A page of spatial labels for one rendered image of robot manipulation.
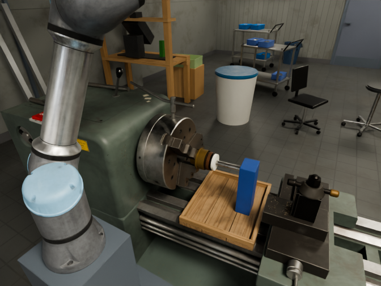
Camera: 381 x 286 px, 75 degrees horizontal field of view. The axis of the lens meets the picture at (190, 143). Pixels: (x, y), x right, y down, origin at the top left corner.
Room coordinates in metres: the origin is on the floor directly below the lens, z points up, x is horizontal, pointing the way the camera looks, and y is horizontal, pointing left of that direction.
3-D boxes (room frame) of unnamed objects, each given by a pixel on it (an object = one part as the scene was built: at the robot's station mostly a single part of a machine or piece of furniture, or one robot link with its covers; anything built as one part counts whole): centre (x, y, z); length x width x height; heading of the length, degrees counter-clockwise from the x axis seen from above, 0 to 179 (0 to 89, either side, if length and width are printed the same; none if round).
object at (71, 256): (0.43, 0.31, 1.15); 0.15 x 0.15 x 0.10
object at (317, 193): (0.61, -0.38, 1.14); 0.08 x 0.08 x 0.03
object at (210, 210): (0.80, -0.16, 0.89); 0.36 x 0.30 x 0.04; 154
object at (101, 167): (1.08, 0.45, 1.06); 0.59 x 0.48 x 0.39; 64
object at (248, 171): (0.77, -0.23, 1.00); 0.08 x 0.06 x 0.23; 154
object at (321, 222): (0.62, -0.36, 1.00); 0.20 x 0.10 x 0.05; 64
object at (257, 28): (6.75, -1.71, 0.54); 1.14 x 0.67 x 1.07; 58
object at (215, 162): (0.81, -0.15, 1.08); 0.13 x 0.07 x 0.07; 64
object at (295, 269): (0.44, -0.30, 0.95); 0.07 x 0.04 x 0.04; 154
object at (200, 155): (0.86, -0.05, 1.08); 0.09 x 0.09 x 0.09; 64
